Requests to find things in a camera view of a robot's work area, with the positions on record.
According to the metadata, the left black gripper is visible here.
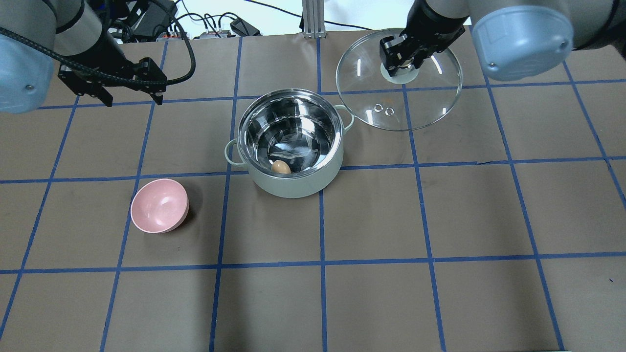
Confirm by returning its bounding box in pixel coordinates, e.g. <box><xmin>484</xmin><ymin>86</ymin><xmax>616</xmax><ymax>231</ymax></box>
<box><xmin>58</xmin><ymin>34</ymin><xmax>166</xmax><ymax>107</ymax></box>

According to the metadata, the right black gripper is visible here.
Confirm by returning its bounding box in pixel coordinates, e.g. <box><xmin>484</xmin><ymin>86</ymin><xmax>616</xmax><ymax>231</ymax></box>
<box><xmin>380</xmin><ymin>0</ymin><xmax>467</xmax><ymax>77</ymax></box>

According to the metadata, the glass pot lid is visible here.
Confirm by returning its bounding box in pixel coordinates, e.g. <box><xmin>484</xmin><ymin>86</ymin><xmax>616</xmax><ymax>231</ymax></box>
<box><xmin>335</xmin><ymin>28</ymin><xmax>464</xmax><ymax>132</ymax></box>

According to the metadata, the brown egg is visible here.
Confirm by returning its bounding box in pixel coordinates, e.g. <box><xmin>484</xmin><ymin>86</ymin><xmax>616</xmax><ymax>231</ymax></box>
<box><xmin>271</xmin><ymin>160</ymin><xmax>291</xmax><ymax>175</ymax></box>

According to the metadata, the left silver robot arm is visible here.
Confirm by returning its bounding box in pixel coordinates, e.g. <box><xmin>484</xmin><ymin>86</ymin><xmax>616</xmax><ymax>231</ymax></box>
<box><xmin>0</xmin><ymin>0</ymin><xmax>166</xmax><ymax>114</ymax></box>

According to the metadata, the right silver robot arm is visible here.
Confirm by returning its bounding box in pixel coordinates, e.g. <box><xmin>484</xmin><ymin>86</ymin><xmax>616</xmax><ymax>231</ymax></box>
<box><xmin>379</xmin><ymin>0</ymin><xmax>626</xmax><ymax>82</ymax></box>

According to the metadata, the pale green cooking pot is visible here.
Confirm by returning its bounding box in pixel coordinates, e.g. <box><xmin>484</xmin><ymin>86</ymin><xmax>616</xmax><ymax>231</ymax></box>
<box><xmin>224</xmin><ymin>88</ymin><xmax>355</xmax><ymax>198</ymax></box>

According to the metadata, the black electronics box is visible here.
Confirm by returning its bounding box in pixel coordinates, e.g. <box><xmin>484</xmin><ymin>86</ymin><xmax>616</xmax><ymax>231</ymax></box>
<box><xmin>105</xmin><ymin>0</ymin><xmax>178</xmax><ymax>43</ymax></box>

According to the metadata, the small black adapter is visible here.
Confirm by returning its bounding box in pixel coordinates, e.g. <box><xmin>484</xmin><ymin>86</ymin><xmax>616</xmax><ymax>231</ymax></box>
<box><xmin>229</xmin><ymin>18</ymin><xmax>261</xmax><ymax>37</ymax></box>

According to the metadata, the pink bowl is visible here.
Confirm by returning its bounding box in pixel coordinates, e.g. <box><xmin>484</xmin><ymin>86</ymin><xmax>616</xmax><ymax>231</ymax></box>
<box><xmin>130</xmin><ymin>178</ymin><xmax>190</xmax><ymax>234</ymax></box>

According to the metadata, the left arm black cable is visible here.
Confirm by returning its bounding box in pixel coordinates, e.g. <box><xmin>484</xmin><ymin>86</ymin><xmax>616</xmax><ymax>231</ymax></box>
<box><xmin>0</xmin><ymin>0</ymin><xmax>196</xmax><ymax>84</ymax></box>

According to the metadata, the aluminium frame post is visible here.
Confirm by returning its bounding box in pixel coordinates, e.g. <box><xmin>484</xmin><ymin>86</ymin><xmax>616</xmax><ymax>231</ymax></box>
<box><xmin>301</xmin><ymin>0</ymin><xmax>327</xmax><ymax>39</ymax></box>

